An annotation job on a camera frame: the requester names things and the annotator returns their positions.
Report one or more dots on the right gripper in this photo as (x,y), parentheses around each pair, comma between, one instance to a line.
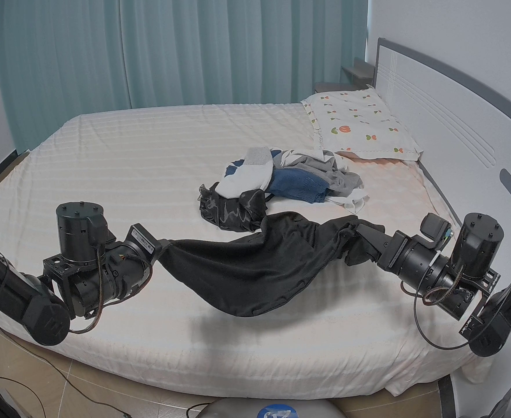
(416,264)

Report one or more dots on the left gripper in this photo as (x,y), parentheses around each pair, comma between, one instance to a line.
(129,264)

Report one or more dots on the black T-shirt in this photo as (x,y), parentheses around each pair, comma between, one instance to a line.
(259,268)

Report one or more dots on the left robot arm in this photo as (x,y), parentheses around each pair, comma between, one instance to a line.
(20,294)

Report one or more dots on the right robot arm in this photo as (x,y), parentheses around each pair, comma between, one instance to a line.
(477,242)

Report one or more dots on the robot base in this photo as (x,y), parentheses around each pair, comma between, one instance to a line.
(238,409)

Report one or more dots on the bed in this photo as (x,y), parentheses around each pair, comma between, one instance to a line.
(150,168)

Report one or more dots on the pile of clothes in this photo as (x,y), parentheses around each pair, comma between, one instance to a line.
(299,183)

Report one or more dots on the black satin garment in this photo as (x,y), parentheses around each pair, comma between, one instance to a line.
(229,216)

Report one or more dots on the white printed pillow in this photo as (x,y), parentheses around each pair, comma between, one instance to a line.
(360,120)

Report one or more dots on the grey bedside table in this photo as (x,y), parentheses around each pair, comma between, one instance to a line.
(360,70)

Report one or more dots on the blue-green curtain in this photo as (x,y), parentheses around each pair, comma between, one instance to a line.
(63,59)
(238,37)

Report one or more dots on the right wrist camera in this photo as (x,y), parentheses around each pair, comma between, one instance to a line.
(434,227)

